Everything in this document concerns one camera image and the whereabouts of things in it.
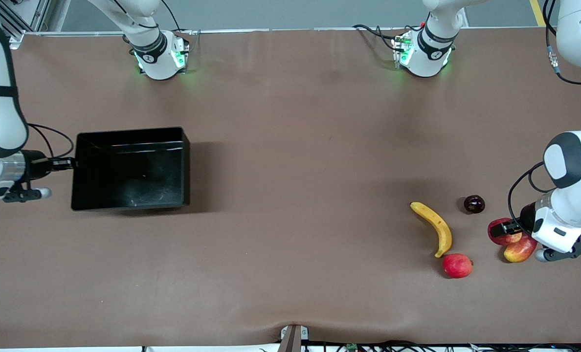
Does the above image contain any red yellow apple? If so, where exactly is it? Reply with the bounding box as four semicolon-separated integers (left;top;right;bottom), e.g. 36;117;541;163
488;218;523;246

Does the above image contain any black plastic box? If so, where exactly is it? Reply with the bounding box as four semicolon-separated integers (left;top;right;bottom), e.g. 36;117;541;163
70;127;191;212

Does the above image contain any yellow banana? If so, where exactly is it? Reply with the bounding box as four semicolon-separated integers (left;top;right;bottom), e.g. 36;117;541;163
409;201;453;259

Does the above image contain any red round apple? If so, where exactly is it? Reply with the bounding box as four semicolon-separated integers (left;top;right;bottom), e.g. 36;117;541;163
442;253;474;279

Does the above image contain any red yellow mango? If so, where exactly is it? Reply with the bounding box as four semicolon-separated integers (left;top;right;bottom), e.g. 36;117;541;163
503;235;538;264

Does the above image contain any dark purple round fruit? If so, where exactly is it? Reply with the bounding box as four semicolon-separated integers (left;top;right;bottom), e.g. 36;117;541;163
464;195;486;215

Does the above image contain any aluminium frame profile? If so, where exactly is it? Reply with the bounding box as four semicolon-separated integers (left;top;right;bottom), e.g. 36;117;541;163
0;0;51;49

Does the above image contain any black right base cable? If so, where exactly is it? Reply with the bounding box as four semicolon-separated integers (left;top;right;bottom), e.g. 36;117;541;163
161;0;196;54

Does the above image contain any black base cable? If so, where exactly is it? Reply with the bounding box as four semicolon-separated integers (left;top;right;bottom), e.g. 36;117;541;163
161;0;196;54
353;23;403;52

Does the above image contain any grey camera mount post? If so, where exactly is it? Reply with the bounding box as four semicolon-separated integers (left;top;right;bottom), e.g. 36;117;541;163
277;324;310;352

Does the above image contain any black left base cable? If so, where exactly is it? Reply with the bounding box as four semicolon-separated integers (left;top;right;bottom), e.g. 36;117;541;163
353;23;403;52

